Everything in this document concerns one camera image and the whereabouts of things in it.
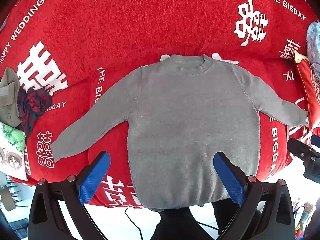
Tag person's black trouser legs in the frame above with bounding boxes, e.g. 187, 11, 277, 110
151, 198, 240, 240

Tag red embroidered cushion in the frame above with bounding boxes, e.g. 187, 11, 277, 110
291, 50, 319, 132

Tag dark red patterned garment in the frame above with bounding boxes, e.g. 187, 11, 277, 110
17, 87, 52, 137

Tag grey knit sweater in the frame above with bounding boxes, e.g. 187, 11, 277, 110
51, 55, 308, 211

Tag cartoon print pillow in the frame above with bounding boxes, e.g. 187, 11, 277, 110
0, 122, 27, 181

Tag black cable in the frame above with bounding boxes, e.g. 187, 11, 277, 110
124, 205, 144, 240

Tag red wedding bedspread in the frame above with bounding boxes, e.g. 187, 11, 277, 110
1, 0, 317, 207

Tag olive green folded garment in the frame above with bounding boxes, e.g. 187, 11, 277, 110
0, 67, 21, 127

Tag light blue floral quilt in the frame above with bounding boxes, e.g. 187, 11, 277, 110
306, 22, 320, 80

